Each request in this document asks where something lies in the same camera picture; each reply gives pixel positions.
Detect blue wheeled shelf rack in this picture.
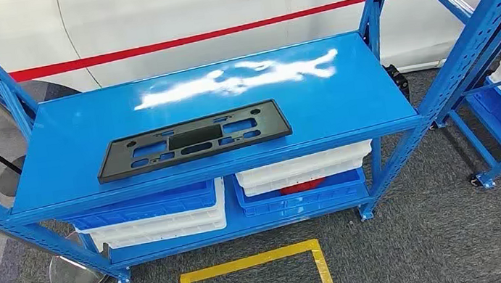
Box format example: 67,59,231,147
414,0,501,196

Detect red object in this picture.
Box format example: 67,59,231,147
278,176,328,197

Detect black plastic frame part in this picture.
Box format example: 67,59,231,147
90,97,297,185

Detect white car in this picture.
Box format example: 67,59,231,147
0,0,501,128

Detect yellow floor tape square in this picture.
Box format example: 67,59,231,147
176,236,339,283

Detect blue metal shelf rack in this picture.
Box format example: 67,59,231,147
0,0,501,283

